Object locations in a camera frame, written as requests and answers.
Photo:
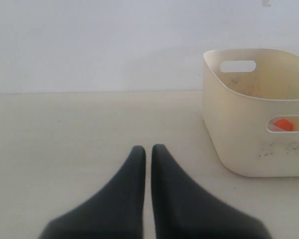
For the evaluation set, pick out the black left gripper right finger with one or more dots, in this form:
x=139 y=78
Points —
x=184 y=210

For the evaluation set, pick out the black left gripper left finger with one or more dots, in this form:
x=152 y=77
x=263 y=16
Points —
x=115 y=212

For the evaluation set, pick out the orange-capped tube front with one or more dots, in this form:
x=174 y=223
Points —
x=281 y=125

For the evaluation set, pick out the cream plastic bin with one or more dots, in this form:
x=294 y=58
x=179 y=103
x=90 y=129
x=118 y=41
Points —
x=244 y=91

